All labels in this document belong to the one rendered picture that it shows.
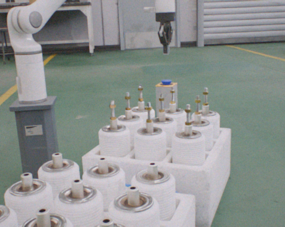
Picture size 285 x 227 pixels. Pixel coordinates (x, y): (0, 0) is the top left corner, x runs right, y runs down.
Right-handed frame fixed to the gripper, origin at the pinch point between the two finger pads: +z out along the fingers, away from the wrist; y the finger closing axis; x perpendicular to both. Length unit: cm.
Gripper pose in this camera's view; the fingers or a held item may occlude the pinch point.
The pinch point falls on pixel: (166, 49)
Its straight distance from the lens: 148.2
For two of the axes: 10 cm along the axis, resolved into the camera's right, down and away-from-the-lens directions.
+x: -9.3, -0.6, 3.5
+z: 0.4, 9.6, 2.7
